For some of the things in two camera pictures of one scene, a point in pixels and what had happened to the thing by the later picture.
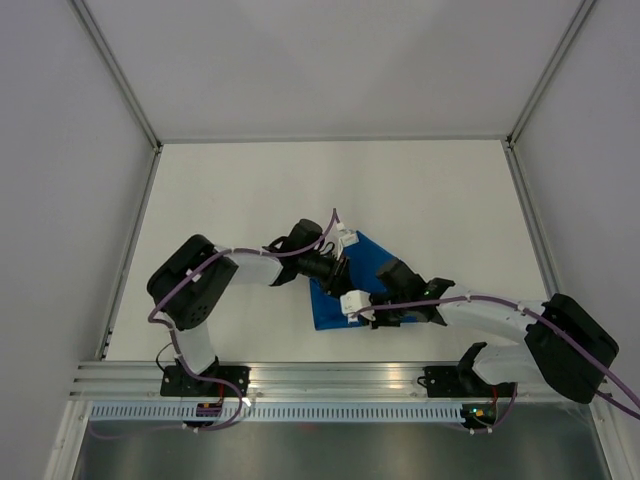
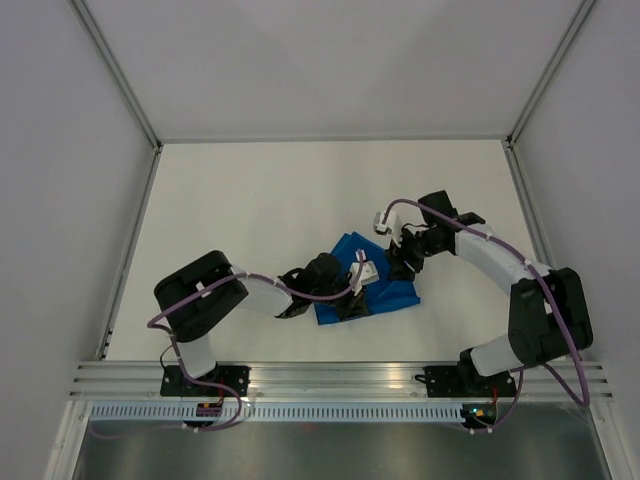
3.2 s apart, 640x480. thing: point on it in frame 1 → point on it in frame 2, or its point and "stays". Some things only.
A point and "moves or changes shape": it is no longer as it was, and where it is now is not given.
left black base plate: [176, 382] stays
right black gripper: [381, 322] → [395, 258]
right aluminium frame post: [544, 79] stays
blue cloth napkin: [364, 258] moves or changes shape
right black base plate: [450, 382] stays
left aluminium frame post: [118, 70] stays
